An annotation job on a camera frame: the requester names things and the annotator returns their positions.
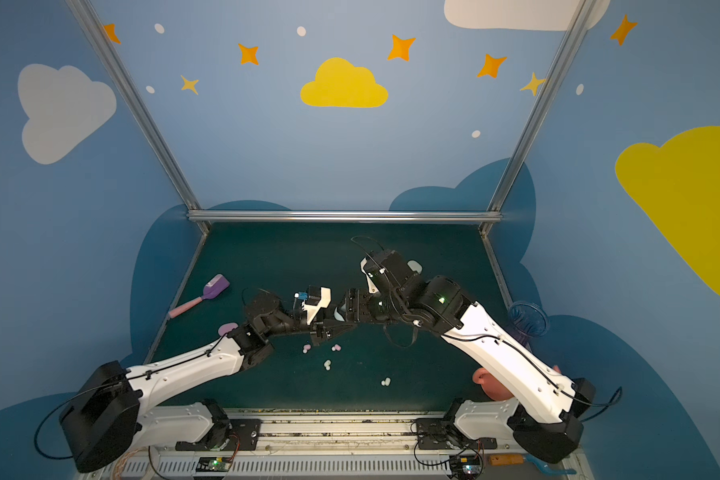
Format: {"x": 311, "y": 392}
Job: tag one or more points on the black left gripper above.
{"x": 321, "y": 324}

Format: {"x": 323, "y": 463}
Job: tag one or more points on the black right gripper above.
{"x": 353, "y": 305}

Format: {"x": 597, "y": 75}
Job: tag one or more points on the light blue earbud charging case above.
{"x": 340, "y": 313}

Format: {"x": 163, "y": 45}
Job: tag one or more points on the white earbud charging case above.
{"x": 415, "y": 266}

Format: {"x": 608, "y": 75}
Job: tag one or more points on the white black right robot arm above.
{"x": 543, "y": 415}

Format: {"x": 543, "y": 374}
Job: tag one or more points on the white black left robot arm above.
{"x": 107, "y": 415}

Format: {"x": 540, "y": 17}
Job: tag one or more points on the purple earbud charging case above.
{"x": 225, "y": 329}

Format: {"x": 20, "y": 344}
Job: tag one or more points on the purple pink toy scoop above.
{"x": 212, "y": 289}

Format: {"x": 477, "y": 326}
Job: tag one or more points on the pink toy watering can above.
{"x": 490, "y": 385}

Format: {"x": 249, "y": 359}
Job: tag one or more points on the green controller circuit board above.
{"x": 465, "y": 467}
{"x": 215, "y": 465}

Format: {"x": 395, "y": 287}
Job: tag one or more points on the blue toy garden fork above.
{"x": 518, "y": 459}

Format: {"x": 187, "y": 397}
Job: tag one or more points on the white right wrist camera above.
{"x": 370, "y": 283}

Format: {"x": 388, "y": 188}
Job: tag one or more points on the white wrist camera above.
{"x": 307, "y": 304}
{"x": 370, "y": 283}

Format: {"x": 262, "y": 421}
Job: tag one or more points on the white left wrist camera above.
{"x": 307, "y": 304}

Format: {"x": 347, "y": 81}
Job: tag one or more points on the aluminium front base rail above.
{"x": 345, "y": 445}

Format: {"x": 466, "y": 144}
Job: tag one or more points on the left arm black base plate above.
{"x": 228, "y": 435}

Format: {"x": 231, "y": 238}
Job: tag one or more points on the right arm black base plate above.
{"x": 439, "y": 434}

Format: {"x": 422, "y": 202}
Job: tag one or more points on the aluminium right side rail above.
{"x": 497, "y": 271}

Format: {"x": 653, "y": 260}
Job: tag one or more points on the aluminium back frame rail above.
{"x": 395, "y": 217}

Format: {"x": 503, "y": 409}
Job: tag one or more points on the aluminium right corner post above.
{"x": 559, "y": 67}

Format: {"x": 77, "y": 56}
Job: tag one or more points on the aluminium corner post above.
{"x": 89, "y": 22}
{"x": 559, "y": 67}

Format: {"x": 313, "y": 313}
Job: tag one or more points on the aluminium left corner post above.
{"x": 89, "y": 22}

